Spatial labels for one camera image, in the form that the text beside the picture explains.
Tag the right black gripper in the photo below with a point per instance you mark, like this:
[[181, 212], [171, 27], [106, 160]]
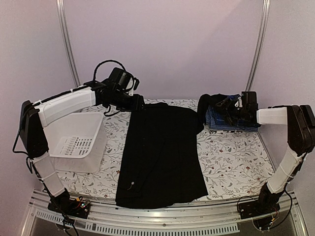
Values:
[[228, 108]]

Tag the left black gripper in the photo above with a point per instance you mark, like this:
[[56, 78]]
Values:
[[137, 105]]

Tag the black long sleeve shirt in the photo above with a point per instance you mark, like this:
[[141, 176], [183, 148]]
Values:
[[160, 165]]

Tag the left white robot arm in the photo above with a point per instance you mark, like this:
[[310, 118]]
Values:
[[35, 116]]

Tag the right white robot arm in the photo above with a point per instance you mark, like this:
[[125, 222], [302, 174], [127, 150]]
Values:
[[300, 123]]

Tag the blue plaid folded shirt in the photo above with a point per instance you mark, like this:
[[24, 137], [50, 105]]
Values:
[[235, 98]]

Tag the blue checked folded shirt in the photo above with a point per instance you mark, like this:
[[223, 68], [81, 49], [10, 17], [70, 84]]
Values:
[[215, 121]]

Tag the floral patterned table cloth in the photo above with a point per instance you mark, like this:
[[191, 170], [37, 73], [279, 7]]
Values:
[[233, 164]]

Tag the white plastic basket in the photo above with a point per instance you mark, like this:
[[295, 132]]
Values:
[[77, 142]]

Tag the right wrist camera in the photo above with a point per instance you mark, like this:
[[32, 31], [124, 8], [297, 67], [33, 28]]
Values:
[[247, 101]]

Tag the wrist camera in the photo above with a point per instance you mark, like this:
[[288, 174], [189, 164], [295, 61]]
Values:
[[123, 81], [247, 101]]

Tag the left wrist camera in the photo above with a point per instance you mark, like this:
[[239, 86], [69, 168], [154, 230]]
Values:
[[123, 81]]

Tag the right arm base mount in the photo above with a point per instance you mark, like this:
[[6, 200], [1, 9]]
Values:
[[249, 207]]

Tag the aluminium front rail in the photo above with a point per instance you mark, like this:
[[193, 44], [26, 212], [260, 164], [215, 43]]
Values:
[[200, 218]]

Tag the right aluminium frame post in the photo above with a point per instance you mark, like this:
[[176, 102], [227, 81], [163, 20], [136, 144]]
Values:
[[259, 43]]

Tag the aluminium frame post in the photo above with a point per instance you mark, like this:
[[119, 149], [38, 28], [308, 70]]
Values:
[[67, 43], [259, 43]]

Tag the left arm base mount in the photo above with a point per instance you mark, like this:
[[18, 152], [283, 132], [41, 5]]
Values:
[[76, 207]]

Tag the left aluminium frame post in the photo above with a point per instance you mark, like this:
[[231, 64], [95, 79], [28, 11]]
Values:
[[67, 43]]

